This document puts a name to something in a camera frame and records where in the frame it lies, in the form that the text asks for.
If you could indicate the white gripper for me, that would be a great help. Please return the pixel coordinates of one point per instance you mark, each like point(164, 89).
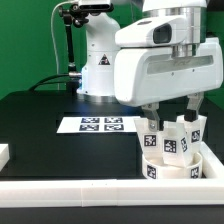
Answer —
point(146, 70)

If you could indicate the white round stool seat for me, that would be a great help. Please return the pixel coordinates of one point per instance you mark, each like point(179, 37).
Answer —
point(156, 169)

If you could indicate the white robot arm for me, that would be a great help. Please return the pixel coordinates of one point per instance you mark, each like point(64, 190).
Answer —
point(98, 73)

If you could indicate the white sheet with tags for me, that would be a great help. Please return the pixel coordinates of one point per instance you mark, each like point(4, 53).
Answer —
point(109, 124)

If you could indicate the white U-shaped fence wall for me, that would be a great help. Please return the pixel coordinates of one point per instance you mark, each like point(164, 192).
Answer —
point(112, 192)

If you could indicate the camera on stand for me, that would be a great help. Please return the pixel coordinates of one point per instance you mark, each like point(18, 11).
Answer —
point(94, 6)

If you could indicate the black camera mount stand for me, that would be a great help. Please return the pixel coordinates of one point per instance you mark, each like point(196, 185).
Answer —
point(78, 19)

